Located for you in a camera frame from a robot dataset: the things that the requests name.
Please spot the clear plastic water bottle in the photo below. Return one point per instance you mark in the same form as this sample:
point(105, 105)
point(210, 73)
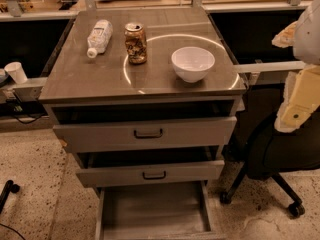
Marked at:
point(99, 38)

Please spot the black power strip with cable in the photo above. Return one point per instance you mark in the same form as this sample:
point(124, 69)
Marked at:
point(25, 112)

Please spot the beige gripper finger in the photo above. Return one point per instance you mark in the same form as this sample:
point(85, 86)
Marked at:
point(301, 99)
point(285, 38)

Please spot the black floor stand foot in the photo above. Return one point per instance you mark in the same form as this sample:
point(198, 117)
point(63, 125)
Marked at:
point(9, 187)

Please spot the orange soda can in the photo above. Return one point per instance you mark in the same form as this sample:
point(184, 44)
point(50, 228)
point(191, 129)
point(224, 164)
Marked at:
point(135, 42)

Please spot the grey drawer cabinet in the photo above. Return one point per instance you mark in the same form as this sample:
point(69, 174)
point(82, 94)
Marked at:
point(110, 89)

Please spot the grey top drawer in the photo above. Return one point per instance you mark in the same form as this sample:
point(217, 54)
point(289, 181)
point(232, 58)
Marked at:
point(160, 134)

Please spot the grey bottom drawer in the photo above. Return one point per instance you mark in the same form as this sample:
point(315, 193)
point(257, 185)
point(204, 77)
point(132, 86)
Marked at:
point(172, 211)

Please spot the grey middle drawer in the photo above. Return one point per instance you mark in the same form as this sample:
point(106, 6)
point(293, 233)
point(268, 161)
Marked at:
point(150, 174)

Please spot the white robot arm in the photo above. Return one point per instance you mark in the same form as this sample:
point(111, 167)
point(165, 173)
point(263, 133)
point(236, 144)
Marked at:
point(306, 46)

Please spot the grey drawer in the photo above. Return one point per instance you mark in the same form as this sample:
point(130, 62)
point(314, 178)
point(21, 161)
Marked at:
point(150, 174)
point(172, 211)
point(160, 134)

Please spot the white paper cup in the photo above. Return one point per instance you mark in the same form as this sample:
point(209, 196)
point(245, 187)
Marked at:
point(16, 72)

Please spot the black office chair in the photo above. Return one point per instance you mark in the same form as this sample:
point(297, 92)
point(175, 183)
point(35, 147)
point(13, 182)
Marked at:
point(265, 151)

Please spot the white bowl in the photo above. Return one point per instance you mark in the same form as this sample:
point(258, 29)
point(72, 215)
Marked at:
point(192, 64)

